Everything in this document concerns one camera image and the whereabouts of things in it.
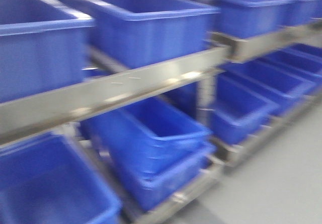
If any stacked blue bins lower middle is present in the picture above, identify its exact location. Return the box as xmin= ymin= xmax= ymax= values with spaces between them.
xmin=80 ymin=97 xmax=215 ymax=211

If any blue bin lower right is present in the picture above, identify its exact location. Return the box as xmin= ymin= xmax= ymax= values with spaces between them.
xmin=208 ymin=73 xmax=278 ymax=145

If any blue bin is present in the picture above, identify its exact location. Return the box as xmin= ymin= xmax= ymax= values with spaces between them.
xmin=1 ymin=134 xmax=121 ymax=223
xmin=214 ymin=0 xmax=321 ymax=39
xmin=1 ymin=0 xmax=95 ymax=102
xmin=59 ymin=0 xmax=220 ymax=68
xmin=208 ymin=73 xmax=278 ymax=145

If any blue bin upper middle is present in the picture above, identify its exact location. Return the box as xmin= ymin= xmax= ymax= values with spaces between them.
xmin=59 ymin=0 xmax=220 ymax=68

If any blue bin upper right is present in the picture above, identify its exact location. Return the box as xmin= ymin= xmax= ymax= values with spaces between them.
xmin=214 ymin=0 xmax=321 ymax=39

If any blue bin upper left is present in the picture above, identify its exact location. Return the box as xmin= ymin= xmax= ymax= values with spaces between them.
xmin=1 ymin=0 xmax=95 ymax=102

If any blue bin lower left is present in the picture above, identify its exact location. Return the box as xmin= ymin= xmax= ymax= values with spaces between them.
xmin=1 ymin=134 xmax=121 ymax=223

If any steel flow rack frame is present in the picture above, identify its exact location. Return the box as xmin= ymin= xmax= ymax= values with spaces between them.
xmin=1 ymin=35 xmax=321 ymax=223

